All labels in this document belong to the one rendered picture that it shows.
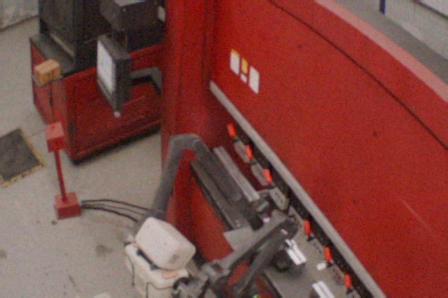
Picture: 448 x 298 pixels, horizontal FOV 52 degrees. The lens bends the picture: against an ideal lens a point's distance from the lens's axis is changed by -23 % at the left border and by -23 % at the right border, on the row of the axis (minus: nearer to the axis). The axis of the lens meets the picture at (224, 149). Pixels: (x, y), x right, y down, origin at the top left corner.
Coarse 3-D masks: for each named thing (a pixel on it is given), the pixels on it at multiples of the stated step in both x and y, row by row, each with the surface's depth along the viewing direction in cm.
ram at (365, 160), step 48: (240, 0) 260; (240, 48) 274; (288, 48) 230; (336, 48) 195; (240, 96) 287; (288, 96) 241; (336, 96) 204; (384, 96) 172; (288, 144) 250; (336, 144) 211; (384, 144) 178; (432, 144) 150; (336, 192) 217; (384, 192) 183; (432, 192) 154; (336, 240) 222; (384, 240) 186; (432, 240) 155; (384, 288) 188; (432, 288) 156
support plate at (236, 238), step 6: (246, 228) 282; (228, 234) 278; (234, 234) 278; (240, 234) 278; (246, 234) 279; (252, 234) 279; (228, 240) 275; (234, 240) 275; (240, 240) 275; (246, 240) 275; (234, 246) 271; (264, 246) 272
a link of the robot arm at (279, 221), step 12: (276, 216) 228; (264, 228) 227; (276, 228) 227; (288, 228) 230; (252, 240) 225; (264, 240) 226; (240, 252) 223; (252, 252) 225; (204, 264) 223; (216, 264) 225; (228, 264) 221; (216, 276) 217; (228, 276) 220
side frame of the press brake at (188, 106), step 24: (168, 0) 298; (192, 0) 284; (168, 24) 306; (192, 24) 294; (168, 48) 313; (192, 48) 303; (168, 72) 320; (192, 72) 313; (168, 96) 328; (192, 96) 322; (216, 96) 328; (168, 120) 337; (192, 120) 331; (216, 120) 338; (168, 144) 345; (216, 144) 348; (240, 168) 367; (168, 216) 384; (192, 240) 386
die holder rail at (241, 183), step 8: (216, 152) 339; (224, 152) 339; (224, 160) 333; (232, 160) 333; (224, 168) 331; (232, 168) 328; (232, 176) 322; (240, 176) 322; (240, 184) 316; (248, 184) 316; (240, 192) 316; (248, 192) 311; (256, 192) 311; (248, 200) 308
